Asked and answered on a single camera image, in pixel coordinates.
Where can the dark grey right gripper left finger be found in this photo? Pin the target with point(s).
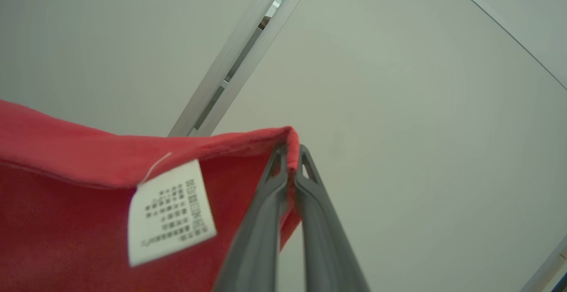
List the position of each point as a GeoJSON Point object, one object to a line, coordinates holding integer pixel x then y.
{"type": "Point", "coordinates": [257, 239]}

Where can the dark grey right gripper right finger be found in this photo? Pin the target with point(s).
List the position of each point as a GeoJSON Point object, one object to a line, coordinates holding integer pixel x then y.
{"type": "Point", "coordinates": [325, 247]}

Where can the aluminium wall frame strip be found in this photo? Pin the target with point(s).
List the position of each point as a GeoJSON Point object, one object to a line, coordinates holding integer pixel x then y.
{"type": "Point", "coordinates": [549, 270]}

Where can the grey wall panel post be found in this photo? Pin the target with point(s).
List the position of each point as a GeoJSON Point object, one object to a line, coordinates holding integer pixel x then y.
{"type": "Point", "coordinates": [230, 61]}

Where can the red jersey dark lettering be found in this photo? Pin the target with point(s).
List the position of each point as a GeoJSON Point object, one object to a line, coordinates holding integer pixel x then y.
{"type": "Point", "coordinates": [66, 159]}

